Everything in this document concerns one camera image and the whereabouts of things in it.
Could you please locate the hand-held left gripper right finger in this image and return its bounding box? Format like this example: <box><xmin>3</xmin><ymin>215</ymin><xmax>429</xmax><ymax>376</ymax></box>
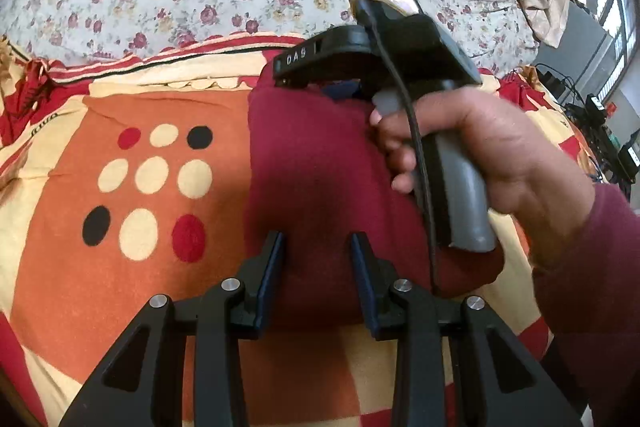
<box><xmin>349</xmin><ymin>232</ymin><xmax>583</xmax><ymax>427</ymax></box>

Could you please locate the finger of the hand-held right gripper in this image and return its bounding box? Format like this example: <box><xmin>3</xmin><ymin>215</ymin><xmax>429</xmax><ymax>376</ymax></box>
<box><xmin>322</xmin><ymin>79</ymin><xmax>362</xmax><ymax>102</ymax></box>

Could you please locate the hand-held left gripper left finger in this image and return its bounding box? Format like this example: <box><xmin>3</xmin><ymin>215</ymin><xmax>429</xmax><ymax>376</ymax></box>
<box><xmin>59</xmin><ymin>231</ymin><xmax>287</xmax><ymax>427</ymax></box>

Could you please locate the dark red garment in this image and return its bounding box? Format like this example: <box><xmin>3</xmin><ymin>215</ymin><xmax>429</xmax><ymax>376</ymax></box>
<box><xmin>242</xmin><ymin>74</ymin><xmax>506</xmax><ymax>333</ymax></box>

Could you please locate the person's right forearm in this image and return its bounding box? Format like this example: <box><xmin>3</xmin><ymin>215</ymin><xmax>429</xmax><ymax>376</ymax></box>
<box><xmin>530</xmin><ymin>184</ymin><xmax>640</xmax><ymax>427</ymax></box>

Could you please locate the person's right hand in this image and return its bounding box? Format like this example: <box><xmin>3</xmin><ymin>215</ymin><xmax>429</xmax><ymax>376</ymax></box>
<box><xmin>370</xmin><ymin>86</ymin><xmax>596</xmax><ymax>268</ymax></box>

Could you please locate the black power adapter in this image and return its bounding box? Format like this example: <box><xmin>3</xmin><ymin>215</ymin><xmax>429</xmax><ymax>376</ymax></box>
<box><xmin>584</xmin><ymin>93</ymin><xmax>608</xmax><ymax>120</ymax></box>

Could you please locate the orange cream printed blanket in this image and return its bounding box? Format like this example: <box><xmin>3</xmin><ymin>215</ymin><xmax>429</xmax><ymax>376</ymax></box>
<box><xmin>0</xmin><ymin>32</ymin><xmax>616</xmax><ymax>427</ymax></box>

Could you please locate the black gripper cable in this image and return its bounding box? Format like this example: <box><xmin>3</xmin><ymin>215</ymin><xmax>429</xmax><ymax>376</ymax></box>
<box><xmin>350</xmin><ymin>0</ymin><xmax>443</xmax><ymax>295</ymax></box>

